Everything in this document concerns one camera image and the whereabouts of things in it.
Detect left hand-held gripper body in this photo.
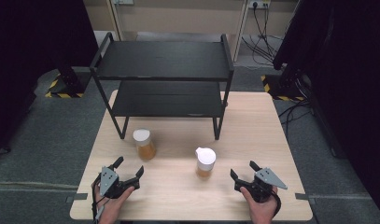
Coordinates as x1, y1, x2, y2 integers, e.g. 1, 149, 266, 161
97, 166, 141, 200

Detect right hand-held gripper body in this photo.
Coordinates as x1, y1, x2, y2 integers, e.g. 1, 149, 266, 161
233, 167, 289, 204

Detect amber jar with spouted lid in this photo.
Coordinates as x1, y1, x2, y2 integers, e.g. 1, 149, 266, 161
194, 147, 218, 180

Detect black two-tier metal rack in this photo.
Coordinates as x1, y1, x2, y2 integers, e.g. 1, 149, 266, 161
89, 32, 235, 141

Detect person's left hand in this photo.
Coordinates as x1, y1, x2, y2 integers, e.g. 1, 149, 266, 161
93, 185, 136, 224

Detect person's right hand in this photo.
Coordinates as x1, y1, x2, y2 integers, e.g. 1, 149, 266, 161
240, 186, 279, 224

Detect grey tape strip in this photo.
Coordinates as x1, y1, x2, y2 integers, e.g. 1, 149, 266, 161
294, 192, 317, 205
64, 192, 89, 203

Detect black stand base hazard tape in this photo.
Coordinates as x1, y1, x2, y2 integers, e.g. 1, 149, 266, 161
260, 66, 307, 103
44, 65, 87, 100

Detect black curtain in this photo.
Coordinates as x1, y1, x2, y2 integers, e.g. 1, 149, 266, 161
272, 0, 380, 220
0, 0, 100, 161

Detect left hand-held gripper cable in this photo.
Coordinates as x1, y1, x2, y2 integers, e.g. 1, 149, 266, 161
91, 175, 106, 224

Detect hand-held gripper cable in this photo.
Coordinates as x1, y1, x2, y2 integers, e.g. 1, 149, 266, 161
91, 175, 106, 224
271, 189, 283, 217

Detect right hand-held gripper cable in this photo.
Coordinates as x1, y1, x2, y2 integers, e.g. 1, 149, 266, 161
271, 189, 283, 217

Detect black floor cables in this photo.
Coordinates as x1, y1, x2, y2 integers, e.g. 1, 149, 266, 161
277, 98, 314, 138

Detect black power cables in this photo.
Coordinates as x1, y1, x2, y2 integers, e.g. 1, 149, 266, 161
241, 5, 286, 67

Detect white upright post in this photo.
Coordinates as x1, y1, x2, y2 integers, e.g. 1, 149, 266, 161
232, 0, 251, 63
106, 0, 124, 41

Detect white wall socket with plugs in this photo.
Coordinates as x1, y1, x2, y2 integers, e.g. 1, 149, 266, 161
247, 0, 272, 10

